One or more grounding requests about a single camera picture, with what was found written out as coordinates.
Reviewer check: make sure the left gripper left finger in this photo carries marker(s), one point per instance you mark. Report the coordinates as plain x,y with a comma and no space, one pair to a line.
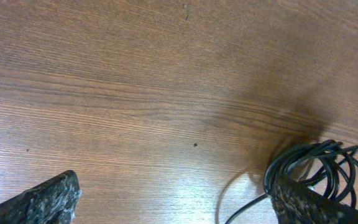
52,201

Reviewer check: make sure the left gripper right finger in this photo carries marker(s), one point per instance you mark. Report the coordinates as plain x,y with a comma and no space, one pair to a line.
295,203

